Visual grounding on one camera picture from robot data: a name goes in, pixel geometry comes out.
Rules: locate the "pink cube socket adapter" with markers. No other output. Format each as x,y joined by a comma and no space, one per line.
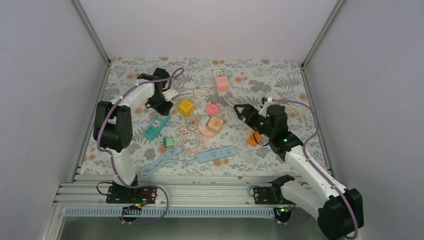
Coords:
222,84

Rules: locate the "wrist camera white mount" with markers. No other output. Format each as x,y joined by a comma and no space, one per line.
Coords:
170,94
266,102

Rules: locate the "orange power strip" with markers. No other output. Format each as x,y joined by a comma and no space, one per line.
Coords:
254,138

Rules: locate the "aluminium corner frame post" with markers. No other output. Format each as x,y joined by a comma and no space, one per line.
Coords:
328,23

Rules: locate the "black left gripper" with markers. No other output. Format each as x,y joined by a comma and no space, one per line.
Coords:
161,111

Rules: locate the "white power strip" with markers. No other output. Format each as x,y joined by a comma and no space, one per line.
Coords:
217,73

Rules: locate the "beige cube socket adapter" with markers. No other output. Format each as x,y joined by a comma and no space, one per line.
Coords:
214,125

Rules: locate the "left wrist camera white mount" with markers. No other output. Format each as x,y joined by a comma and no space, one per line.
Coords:
170,94

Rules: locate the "aluminium rail base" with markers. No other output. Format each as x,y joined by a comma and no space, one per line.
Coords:
173,196

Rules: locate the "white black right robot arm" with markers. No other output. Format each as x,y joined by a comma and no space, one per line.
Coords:
337,210

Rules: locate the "teal power strip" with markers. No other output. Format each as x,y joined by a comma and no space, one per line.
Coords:
156,126

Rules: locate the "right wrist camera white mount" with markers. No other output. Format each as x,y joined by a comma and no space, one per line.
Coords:
266,102

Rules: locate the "floral patterned table mat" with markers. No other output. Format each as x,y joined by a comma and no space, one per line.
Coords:
249,81

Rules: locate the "green small adapter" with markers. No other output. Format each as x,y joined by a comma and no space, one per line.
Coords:
168,142

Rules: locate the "pink plug adapter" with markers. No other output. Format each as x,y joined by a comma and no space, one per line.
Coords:
212,109

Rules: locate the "yellow cube socket adapter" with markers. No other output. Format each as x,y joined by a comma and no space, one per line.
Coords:
185,108

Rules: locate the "blue power strip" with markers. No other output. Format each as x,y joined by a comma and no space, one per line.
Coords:
216,154

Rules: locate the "white cube socket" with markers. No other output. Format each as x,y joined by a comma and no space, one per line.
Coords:
273,94

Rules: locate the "left aluminium corner post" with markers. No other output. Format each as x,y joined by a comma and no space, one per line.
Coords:
91,31

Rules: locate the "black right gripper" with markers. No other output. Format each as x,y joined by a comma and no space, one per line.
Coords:
246,112

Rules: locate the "round pink power socket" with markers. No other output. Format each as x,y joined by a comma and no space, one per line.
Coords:
205,132

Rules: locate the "white small charger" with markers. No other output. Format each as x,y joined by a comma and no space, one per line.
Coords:
204,120

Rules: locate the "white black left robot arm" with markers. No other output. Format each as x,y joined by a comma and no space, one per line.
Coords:
113,126

